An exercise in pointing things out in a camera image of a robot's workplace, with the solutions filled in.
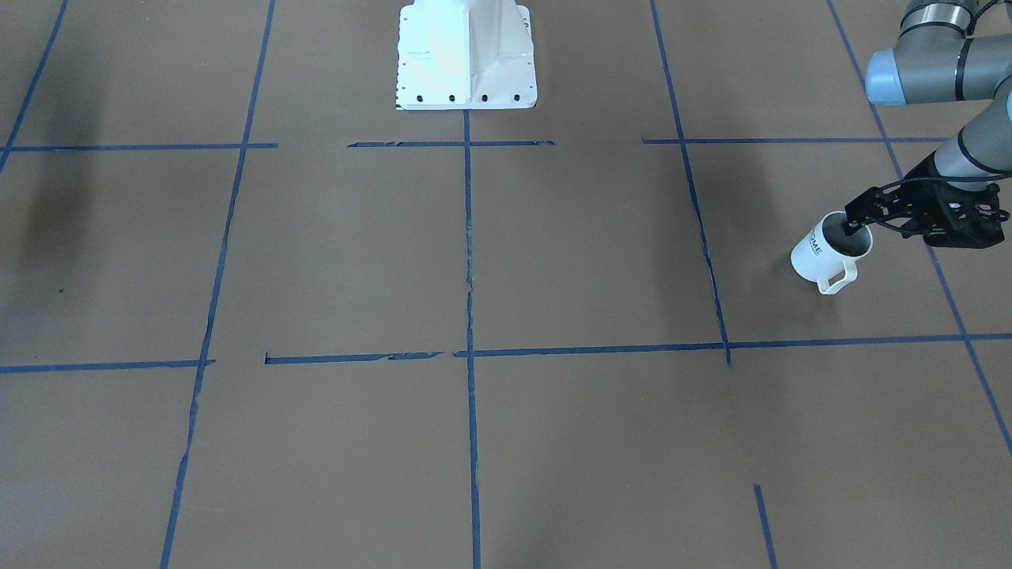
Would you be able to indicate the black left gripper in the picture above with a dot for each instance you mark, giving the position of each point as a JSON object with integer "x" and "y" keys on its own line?
{"x": 911, "y": 194}

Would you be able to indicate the white ribbed HOME mug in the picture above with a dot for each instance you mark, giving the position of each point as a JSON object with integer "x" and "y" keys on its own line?
{"x": 828, "y": 256}

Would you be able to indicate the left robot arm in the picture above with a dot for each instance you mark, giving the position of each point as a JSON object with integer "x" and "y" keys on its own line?
{"x": 939, "y": 58}

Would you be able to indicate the brown paper table cover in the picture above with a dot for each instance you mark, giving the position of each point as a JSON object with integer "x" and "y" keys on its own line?
{"x": 254, "y": 316}

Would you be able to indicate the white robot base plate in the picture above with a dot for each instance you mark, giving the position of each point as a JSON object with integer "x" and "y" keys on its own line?
{"x": 465, "y": 55}

